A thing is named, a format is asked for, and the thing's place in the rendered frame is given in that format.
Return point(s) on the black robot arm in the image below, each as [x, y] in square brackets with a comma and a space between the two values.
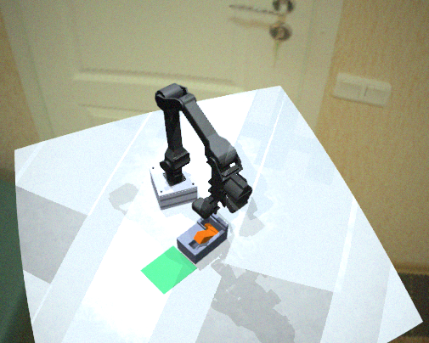
[220, 153]

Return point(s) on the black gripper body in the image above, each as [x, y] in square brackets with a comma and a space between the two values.
[205, 208]

